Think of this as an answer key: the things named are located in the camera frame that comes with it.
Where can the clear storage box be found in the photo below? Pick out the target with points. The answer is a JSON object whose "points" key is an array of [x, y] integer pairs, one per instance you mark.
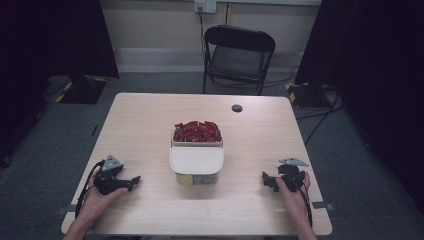
{"points": [[196, 178]]}

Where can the white wall socket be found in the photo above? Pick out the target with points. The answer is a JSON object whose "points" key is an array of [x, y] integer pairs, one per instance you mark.
{"points": [[205, 5]]}

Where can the black stand base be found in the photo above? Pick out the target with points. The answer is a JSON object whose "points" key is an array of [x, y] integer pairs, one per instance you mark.
{"points": [[83, 91], [305, 95]]}

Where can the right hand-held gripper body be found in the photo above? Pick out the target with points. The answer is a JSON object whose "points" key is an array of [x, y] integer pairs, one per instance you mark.
{"points": [[291, 175]]}

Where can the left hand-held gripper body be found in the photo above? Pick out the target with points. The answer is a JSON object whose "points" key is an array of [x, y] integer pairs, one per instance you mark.
{"points": [[110, 166]]}

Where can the black folding chair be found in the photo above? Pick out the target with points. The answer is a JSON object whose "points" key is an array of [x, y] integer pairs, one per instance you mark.
{"points": [[238, 58]]}

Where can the dark curtain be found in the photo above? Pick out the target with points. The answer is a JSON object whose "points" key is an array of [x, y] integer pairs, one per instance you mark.
{"points": [[40, 50], [373, 66]]}

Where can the pile of red packets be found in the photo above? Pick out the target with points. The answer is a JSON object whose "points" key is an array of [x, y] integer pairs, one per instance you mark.
{"points": [[197, 132]]}

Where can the grey packets in box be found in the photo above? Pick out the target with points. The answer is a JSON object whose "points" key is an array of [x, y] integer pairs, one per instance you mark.
{"points": [[206, 179]]}

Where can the yellow packets in box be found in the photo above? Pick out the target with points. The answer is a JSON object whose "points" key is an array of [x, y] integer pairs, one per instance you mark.
{"points": [[184, 179]]}

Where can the person's right hand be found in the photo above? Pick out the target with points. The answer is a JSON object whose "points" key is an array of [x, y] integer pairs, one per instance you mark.
{"points": [[293, 200]]}

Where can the white box lid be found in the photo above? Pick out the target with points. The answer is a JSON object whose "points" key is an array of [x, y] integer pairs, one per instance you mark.
{"points": [[196, 160]]}

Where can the grey tape strip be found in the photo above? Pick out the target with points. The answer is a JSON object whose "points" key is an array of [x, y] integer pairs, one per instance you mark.
{"points": [[322, 205], [68, 209]]}

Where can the person's left hand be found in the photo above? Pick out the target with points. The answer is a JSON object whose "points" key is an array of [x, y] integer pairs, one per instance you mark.
{"points": [[96, 200]]}

